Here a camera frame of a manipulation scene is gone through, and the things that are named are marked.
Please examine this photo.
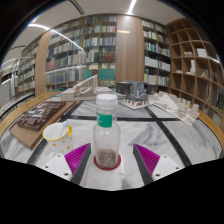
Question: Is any light blue spoon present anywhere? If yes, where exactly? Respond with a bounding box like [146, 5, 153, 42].
[59, 120, 70, 138]

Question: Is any white cup with yellow rim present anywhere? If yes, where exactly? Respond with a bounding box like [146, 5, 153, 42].
[42, 122, 74, 155]

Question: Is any dark grey architectural model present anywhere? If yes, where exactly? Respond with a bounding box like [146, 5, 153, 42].
[115, 79, 157, 98]

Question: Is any curved bookshelf behind glass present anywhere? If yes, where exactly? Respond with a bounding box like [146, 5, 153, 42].
[13, 39, 40, 98]

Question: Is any clear bottle with green label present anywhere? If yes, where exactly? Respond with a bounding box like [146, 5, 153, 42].
[92, 93, 122, 169]

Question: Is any narrow wall bookshelf with books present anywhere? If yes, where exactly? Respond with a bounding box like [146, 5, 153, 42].
[141, 19, 172, 88]

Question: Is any wide wall bookshelf with books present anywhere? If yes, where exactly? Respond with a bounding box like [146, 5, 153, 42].
[44, 14, 118, 91]

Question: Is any white model with red base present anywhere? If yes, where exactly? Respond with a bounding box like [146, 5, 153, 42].
[118, 94, 151, 110]

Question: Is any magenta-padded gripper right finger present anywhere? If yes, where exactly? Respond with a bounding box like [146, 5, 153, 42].
[132, 143, 184, 186]

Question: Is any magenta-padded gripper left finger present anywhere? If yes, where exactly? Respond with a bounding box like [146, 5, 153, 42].
[43, 142, 93, 186]

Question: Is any straight ceiling light strip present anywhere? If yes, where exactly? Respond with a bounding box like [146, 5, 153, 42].
[126, 0, 138, 15]

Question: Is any beige architectural building model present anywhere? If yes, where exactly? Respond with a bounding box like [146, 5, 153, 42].
[59, 73, 113, 103]

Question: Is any brown model on wooden board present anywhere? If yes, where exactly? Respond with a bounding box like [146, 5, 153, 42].
[8, 100, 78, 151]

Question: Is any white stepped architectural model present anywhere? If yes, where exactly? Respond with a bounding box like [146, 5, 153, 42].
[148, 91, 200, 126]

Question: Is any wooden cubby shelf unit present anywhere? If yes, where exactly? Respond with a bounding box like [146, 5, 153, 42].
[165, 17, 224, 118]

